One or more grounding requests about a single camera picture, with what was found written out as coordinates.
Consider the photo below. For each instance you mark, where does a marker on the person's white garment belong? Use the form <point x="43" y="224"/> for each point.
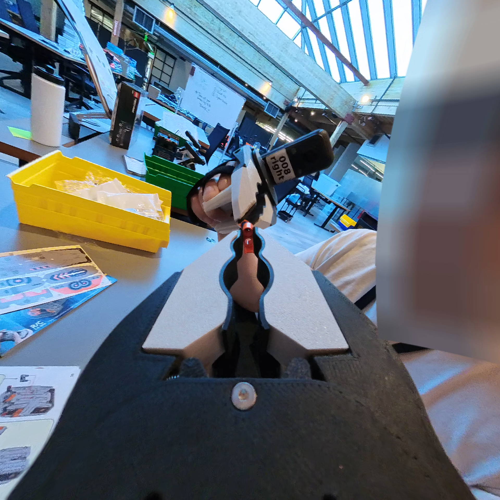
<point x="343" y="261"/>

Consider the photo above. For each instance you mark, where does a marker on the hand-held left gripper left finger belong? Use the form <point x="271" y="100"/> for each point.
<point x="187" y="312"/>

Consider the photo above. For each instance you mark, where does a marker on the dark background desk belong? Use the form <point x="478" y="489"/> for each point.
<point x="39" y="39"/>

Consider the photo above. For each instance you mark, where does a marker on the white instruction booklet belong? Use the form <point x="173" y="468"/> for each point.
<point x="31" y="398"/>

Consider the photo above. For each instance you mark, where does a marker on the person's right hand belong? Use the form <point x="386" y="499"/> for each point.
<point x="211" y="191"/>

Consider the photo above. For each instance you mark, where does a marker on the toy sticker sheet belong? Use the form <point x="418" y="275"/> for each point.
<point x="43" y="277"/>

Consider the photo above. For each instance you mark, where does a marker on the yellow plastic bin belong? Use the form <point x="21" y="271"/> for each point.
<point x="90" y="222"/>

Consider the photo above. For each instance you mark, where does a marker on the orange toy connector piece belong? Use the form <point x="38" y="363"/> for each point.
<point x="247" y="240"/>

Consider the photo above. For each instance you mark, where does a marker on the whiteboard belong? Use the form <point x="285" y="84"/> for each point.
<point x="213" y="97"/>

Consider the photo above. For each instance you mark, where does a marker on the blue toy booklet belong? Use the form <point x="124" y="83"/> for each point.
<point x="58" y="316"/>

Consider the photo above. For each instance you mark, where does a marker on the stacked green plastic bins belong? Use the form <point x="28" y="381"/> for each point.
<point x="168" y="179"/>

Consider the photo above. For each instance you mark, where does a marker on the black microscope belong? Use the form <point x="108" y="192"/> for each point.
<point x="193" y="150"/>

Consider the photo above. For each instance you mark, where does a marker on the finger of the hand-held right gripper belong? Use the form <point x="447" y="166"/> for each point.
<point x="267" y="218"/>
<point x="243" y="191"/>

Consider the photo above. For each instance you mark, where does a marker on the black wheeled cart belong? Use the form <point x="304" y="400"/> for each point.
<point x="288" y="209"/>

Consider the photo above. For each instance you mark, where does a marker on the black toy device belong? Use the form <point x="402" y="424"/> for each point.
<point x="164" y="148"/>

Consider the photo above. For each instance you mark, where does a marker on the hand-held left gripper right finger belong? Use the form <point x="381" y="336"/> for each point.
<point x="300" y="312"/>

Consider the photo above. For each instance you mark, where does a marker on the green sticky note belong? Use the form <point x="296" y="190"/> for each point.
<point x="19" y="132"/>

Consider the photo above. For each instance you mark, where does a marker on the clear plastic bags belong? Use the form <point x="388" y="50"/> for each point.
<point x="117" y="197"/>

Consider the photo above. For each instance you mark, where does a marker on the wall lamp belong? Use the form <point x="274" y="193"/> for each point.
<point x="170" y="11"/>
<point x="265" y="86"/>
<point x="365" y="98"/>

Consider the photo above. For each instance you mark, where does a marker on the person's pale grey garment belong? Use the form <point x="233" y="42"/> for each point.
<point x="449" y="422"/>

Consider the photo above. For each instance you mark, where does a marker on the wall vent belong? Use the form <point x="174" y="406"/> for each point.
<point x="272" y="109"/>
<point x="143" y="19"/>

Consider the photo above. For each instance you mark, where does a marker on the white flat paper pad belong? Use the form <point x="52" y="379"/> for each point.
<point x="134" y="166"/>

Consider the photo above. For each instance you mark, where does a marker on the person's right forearm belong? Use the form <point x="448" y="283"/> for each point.
<point x="246" y="281"/>

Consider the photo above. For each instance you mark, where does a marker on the white printed board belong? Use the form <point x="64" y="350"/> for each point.
<point x="95" y="58"/>

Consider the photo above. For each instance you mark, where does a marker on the white bottle with black lid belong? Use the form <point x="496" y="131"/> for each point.
<point x="47" y="113"/>

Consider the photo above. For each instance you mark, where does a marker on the black cardboard box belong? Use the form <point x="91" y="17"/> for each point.
<point x="125" y="117"/>

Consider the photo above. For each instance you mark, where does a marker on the distant work table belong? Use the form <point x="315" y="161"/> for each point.
<point x="330" y="199"/>

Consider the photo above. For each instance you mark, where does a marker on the wooden board stand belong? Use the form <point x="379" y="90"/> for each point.
<point x="93" y="125"/>

